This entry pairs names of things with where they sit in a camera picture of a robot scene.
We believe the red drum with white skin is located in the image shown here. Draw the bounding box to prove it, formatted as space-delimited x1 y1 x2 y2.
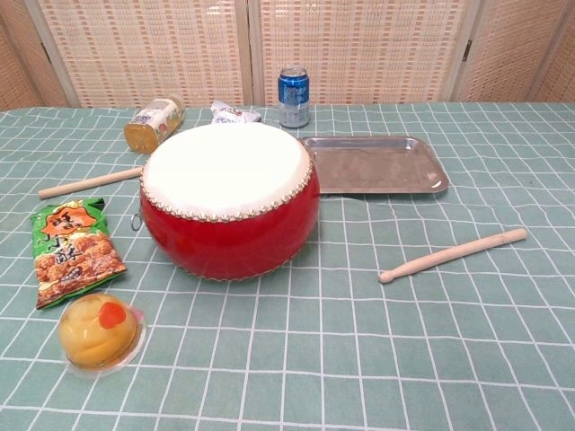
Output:
130 123 322 282

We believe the yellow fruit jelly cup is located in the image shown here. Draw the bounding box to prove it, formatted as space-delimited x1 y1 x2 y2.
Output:
57 292 149 377

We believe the green snack bag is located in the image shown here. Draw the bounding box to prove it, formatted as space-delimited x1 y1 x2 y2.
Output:
30 197 128 311

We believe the blue drink can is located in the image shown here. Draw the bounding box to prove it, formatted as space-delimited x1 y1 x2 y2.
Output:
277 66 311 129

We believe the yellow drink bottle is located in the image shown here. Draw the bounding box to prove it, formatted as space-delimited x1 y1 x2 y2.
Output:
123 94 187 155

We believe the green checked tablecloth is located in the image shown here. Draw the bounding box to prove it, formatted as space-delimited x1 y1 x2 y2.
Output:
0 101 575 431

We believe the stainless steel tray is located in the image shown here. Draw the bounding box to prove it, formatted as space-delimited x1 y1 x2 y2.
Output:
298 135 450 196

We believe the white crumpled snack wrapper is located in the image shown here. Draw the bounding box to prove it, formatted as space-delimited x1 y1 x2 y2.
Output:
210 100 262 126

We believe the wooden drumstick with rounded tip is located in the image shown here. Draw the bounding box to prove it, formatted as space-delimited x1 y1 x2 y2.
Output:
378 227 528 285

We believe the plain wooden drumstick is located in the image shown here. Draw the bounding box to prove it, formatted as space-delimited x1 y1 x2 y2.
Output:
38 167 144 200

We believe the woven folding screen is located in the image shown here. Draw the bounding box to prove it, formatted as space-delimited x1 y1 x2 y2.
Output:
0 0 575 109

